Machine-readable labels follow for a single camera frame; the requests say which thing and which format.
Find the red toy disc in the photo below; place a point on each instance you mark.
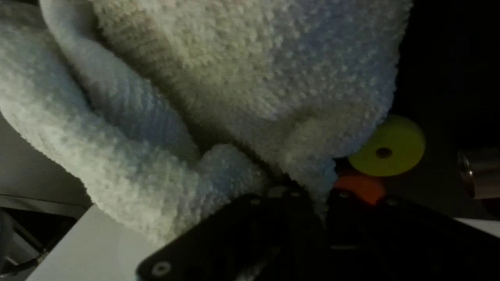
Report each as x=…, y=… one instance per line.
x=366, y=188

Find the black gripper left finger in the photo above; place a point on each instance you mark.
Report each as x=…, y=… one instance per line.
x=277, y=232

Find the clear plastic bin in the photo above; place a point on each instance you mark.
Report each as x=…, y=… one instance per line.
x=72, y=240

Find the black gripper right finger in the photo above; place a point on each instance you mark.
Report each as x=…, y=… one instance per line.
x=400, y=241

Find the white towel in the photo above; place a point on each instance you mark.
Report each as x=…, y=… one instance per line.
x=167, y=110

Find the yellow toy disc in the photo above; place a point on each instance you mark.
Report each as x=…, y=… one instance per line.
x=395, y=147

